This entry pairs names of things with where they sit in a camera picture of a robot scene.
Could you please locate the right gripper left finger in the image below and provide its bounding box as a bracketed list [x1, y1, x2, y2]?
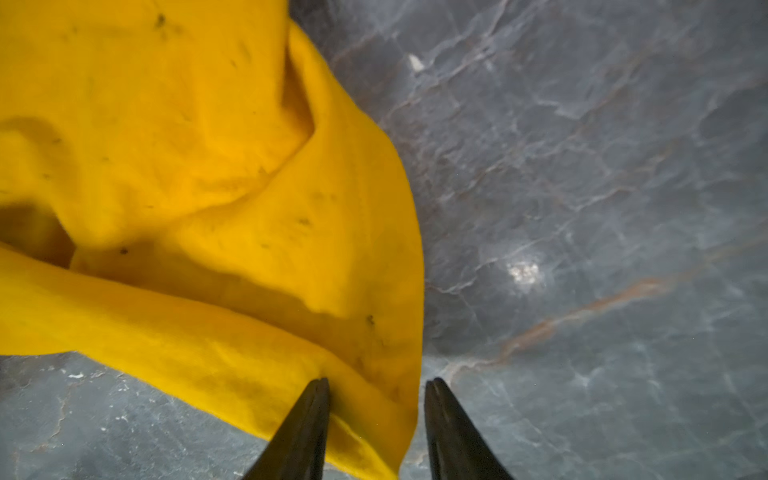
[242, 378, 330, 480]

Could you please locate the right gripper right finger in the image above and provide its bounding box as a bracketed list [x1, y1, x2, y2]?
[424, 377, 513, 480]

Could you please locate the yellow t-shirt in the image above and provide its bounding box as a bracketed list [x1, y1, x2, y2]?
[1, 1, 424, 479]

